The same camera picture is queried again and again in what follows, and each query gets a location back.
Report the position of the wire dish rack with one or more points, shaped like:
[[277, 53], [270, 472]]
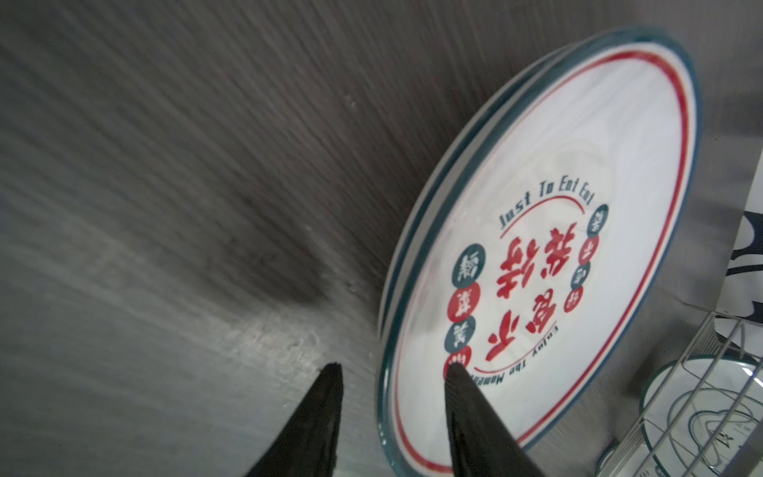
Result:
[[720, 335]]

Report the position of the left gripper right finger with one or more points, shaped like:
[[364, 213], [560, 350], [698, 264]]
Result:
[[480, 444]]

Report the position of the white plate green red rim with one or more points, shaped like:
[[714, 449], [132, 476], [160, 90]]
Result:
[[442, 169]]

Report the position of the white plate clover front left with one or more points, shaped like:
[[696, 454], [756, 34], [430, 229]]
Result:
[[698, 414]]

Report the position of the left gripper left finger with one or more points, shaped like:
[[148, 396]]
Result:
[[307, 445]]

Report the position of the white plate red characters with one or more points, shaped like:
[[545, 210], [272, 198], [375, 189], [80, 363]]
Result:
[[541, 244]]

